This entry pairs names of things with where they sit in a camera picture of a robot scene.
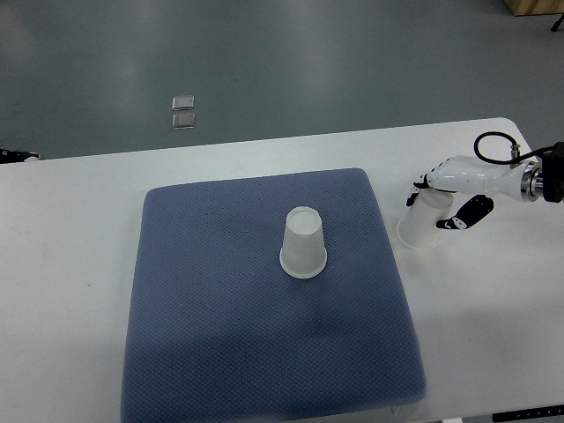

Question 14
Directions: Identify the black and white shoe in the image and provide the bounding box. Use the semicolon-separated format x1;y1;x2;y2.
0;149;41;164

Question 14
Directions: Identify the white paper cup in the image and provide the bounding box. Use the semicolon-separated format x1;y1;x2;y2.
279;206;327;279
397;189;454;250

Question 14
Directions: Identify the black tripod foot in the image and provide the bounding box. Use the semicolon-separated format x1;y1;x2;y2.
551;15;564;32

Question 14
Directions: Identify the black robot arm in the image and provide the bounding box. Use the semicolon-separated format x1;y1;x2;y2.
534;142;563;204

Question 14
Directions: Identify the white paper cup on cushion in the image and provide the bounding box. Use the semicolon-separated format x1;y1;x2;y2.
279;206;327;279

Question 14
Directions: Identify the black table control panel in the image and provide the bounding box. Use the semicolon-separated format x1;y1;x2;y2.
492;404;563;422

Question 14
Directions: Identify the blue textured cushion mat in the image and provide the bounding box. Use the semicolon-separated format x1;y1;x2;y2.
121;168;426;422

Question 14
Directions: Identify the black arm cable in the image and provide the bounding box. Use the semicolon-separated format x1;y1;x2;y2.
473;131;554;165

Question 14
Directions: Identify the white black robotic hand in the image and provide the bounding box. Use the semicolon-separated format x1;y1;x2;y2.
406;156;543;230

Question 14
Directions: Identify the wooden furniture corner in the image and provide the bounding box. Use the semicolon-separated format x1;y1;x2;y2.
503;0;563;17

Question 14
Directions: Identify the upper metal floor plate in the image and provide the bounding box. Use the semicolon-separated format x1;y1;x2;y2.
171;94;195;111

